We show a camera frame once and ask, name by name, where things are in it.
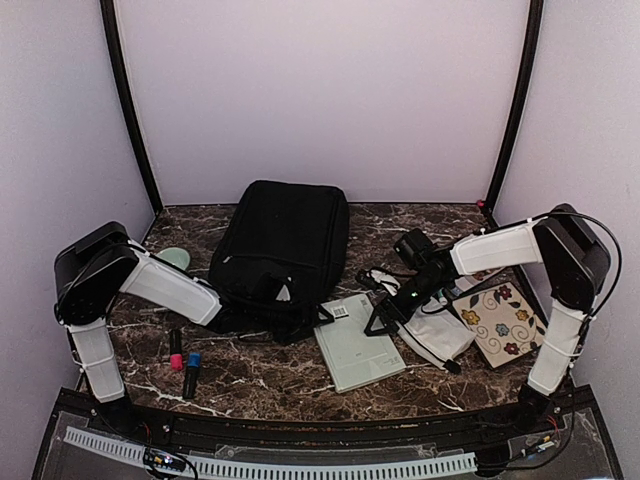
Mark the floral ceramic tile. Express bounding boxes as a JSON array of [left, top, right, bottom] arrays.
[[453, 282, 546, 369]]

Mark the green cap glue stick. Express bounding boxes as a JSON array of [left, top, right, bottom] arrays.
[[436, 290, 449, 306]]

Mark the white slotted cable duct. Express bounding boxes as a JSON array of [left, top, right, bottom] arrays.
[[63, 427, 478, 479]]

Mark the pale green notebook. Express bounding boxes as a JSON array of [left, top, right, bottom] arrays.
[[314, 294, 406, 393]]

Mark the pale green ceramic bowl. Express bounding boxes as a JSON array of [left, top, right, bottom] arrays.
[[157, 247, 191, 270]]

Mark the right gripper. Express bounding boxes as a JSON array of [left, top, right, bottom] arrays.
[[364, 272, 446, 337]]

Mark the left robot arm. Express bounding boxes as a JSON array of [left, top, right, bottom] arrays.
[[53, 222, 230, 436]]

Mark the black backpack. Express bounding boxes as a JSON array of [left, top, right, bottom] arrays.
[[207, 180, 350, 345]]

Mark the pink cap black marker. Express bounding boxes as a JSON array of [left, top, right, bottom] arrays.
[[169, 329, 183, 371]]

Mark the white fabric pouch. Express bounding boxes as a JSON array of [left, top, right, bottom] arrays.
[[398, 299, 476, 375]]

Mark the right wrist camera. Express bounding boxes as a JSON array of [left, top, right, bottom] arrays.
[[355, 269, 400, 290]]

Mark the blue cap black marker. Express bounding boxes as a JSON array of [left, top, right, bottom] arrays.
[[182, 353, 201, 400]]

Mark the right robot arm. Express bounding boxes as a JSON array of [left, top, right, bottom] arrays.
[[364, 203, 623, 434]]

